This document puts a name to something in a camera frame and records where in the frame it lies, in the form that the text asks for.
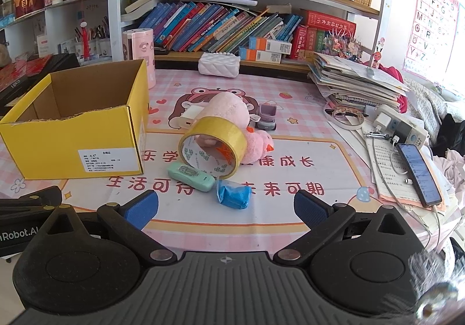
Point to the small red-headed figure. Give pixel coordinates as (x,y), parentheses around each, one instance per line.
(376,58)

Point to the white red-label box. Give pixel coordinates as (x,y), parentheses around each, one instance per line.
(45,45)

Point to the grey blanket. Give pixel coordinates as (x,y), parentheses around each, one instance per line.
(428,99)

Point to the blue packet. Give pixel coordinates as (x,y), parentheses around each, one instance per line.
(233,195)

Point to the red dictionaries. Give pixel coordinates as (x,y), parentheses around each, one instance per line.
(327,25)

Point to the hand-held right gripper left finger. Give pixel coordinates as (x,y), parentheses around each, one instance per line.
(141,208)

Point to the large pink plush toy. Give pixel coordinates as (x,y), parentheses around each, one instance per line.
(227,105)

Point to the beige knitted cloth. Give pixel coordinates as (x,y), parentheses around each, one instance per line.
(4,56)

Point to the red cloth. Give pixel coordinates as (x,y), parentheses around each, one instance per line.
(394,74)

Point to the orange and blue box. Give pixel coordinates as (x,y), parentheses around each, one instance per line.
(259,56)
(270,44)

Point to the alphabet wall poster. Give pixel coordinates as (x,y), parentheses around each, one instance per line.
(432,23)

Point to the red printed paper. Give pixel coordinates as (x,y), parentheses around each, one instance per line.
(21,72)

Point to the black smartphone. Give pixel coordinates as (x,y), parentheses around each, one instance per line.
(419,174)

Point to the black printer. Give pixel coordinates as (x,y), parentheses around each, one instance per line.
(61,61)

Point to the row of leaning colourful books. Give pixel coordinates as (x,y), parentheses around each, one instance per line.
(218,25)

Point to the yellow cardboard box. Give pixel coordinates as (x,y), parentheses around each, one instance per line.
(109,136)

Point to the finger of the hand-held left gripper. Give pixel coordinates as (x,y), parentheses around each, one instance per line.
(40,197)

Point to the washi tape rings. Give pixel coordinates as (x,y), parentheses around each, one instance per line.
(345,118)

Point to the white charger block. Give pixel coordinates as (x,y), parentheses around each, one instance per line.
(190,116)

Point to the white power strip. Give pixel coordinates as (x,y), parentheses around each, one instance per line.
(410,132)

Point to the pink cartoon canister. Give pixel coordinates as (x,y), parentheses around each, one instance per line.
(138,56)

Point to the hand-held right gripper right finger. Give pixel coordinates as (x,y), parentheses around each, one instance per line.
(308,208)

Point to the pen cups with pens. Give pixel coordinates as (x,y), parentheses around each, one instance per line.
(92,45)

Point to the printed worksheet papers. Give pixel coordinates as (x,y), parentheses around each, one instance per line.
(387,165)

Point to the colourful acrylic ornament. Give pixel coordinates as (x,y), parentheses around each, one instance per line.
(343,44)

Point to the small pink plush duck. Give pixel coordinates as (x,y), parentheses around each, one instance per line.
(258,143)

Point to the white plug adapter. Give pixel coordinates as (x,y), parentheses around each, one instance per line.
(382,123)

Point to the white bar lamp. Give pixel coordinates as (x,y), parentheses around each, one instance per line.
(210,1)

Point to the black cloth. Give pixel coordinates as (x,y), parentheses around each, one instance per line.
(452,132)

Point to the yellow packing tape roll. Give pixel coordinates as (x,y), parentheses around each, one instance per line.
(218,128)

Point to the stack of papers and notebooks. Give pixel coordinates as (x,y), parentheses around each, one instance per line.
(352,78)

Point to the white quilted purse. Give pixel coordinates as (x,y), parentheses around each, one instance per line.
(218,65)

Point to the purple toy car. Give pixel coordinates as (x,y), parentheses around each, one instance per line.
(267,114)

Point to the pink printed desk mat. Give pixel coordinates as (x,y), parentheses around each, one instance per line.
(327,136)

